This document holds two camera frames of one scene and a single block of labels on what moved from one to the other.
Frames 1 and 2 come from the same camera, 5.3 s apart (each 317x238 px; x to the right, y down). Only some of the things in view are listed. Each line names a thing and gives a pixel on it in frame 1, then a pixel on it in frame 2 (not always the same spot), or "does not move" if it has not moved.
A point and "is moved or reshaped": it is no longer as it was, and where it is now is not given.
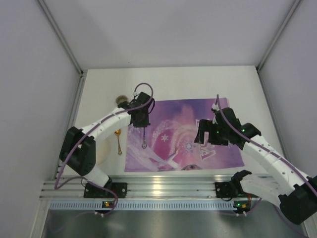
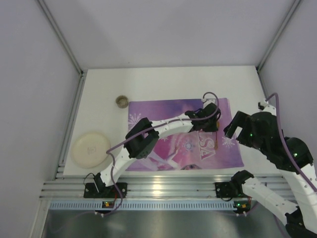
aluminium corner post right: x=269 y=50 does not move
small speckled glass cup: x=121 y=98 does not move
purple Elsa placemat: x=168 y=143 does not move
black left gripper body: x=141 y=123 -> x=209 y=123
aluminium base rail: x=74 y=187 does not move
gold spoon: x=117 y=132 is moved or reshaped
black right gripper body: x=202 y=132 -> x=242 y=128
